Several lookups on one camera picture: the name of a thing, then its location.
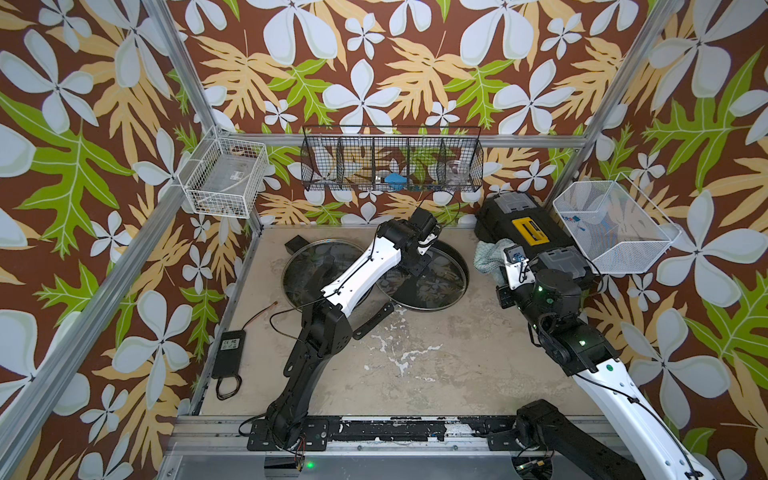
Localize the grey-green cloth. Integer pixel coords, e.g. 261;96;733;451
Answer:
473;239;517;286

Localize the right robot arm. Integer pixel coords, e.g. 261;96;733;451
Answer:
497;262;714;479

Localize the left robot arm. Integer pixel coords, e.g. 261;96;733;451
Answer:
265;207;442;451

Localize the right black frying pan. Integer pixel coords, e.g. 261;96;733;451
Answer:
351;238;470;341

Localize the black toolbox yellow latch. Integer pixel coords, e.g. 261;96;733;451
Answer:
474;191;595;291

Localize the blue object in basket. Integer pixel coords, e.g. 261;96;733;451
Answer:
384;173;408;192

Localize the black power adapter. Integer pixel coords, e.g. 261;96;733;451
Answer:
211;330;246;379

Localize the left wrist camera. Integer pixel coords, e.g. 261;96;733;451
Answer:
417;226;441;255

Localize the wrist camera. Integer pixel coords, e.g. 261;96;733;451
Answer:
503;244;535;291
417;226;441;255

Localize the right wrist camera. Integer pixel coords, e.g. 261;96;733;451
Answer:
503;244;535;291

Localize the white wire basket right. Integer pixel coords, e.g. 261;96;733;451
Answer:
553;174;682;275

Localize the white wire basket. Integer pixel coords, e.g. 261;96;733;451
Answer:
180;135;270;219
553;174;682;275

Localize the black wire basket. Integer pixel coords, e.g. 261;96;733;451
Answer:
298;125;484;192

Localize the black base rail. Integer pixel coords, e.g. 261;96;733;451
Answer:
247;411;567;453

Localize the white wire basket left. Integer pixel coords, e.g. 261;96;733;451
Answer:
180;135;270;219

